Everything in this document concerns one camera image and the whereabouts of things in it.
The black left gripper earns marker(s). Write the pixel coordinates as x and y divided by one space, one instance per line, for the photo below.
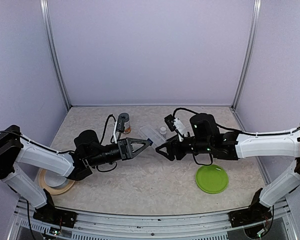
128 141

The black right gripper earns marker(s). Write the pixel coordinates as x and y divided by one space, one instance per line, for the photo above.
171 145

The clear plastic pill organizer box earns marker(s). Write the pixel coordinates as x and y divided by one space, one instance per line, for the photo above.
149 133

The small white pill bottle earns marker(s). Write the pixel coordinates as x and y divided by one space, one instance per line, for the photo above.
163 132

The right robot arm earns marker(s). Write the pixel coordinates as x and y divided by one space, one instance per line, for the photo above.
234 145

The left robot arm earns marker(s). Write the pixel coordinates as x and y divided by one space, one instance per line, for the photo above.
75 165

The green plate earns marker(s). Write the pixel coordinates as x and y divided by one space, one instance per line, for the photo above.
212 179

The white bowl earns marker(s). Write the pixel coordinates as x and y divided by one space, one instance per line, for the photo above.
54 180

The beige plate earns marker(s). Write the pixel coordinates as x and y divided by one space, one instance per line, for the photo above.
53 191

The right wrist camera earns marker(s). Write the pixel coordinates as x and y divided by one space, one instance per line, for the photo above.
175 125

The front aluminium rail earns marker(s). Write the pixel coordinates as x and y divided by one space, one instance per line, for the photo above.
103 226

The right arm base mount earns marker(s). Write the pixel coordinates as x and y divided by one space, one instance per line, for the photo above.
254 213

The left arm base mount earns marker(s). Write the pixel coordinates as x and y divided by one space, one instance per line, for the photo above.
56 216

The right aluminium frame post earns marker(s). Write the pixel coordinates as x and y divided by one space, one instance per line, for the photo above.
248 53

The aluminium frame post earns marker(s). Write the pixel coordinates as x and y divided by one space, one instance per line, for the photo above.
44 6
248 53

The left aluminium frame post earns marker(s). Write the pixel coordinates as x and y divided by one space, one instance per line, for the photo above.
44 6

